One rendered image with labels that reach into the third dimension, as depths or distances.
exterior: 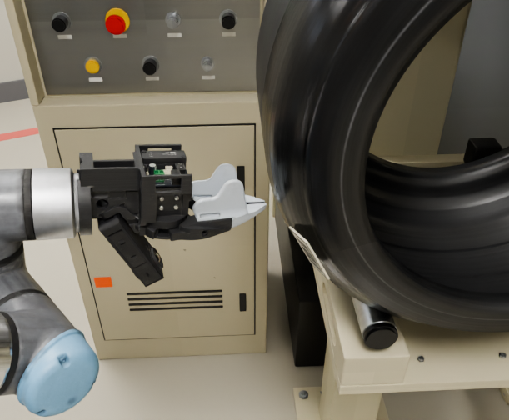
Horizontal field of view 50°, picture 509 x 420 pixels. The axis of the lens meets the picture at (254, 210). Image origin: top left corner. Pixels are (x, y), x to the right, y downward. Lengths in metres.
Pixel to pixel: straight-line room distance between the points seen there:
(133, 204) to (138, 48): 0.74
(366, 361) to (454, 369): 0.15
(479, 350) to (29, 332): 0.62
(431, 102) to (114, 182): 0.58
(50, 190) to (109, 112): 0.76
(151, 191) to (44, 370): 0.20
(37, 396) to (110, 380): 1.32
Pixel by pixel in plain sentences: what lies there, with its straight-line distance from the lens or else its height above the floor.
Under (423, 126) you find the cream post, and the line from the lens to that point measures 0.99.
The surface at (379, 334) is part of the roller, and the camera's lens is 0.72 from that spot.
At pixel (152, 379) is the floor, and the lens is 1.82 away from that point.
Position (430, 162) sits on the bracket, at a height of 0.95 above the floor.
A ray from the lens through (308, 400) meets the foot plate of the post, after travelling 1.74.
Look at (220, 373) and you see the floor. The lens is 1.81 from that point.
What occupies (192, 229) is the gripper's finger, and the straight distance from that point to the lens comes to 0.59.
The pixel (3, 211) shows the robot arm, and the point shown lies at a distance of 0.58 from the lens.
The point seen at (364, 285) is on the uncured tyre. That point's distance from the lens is 0.62.
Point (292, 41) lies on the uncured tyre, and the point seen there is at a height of 1.28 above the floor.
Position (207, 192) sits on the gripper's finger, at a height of 1.08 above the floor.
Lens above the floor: 1.44
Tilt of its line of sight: 36 degrees down
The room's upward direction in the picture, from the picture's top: straight up
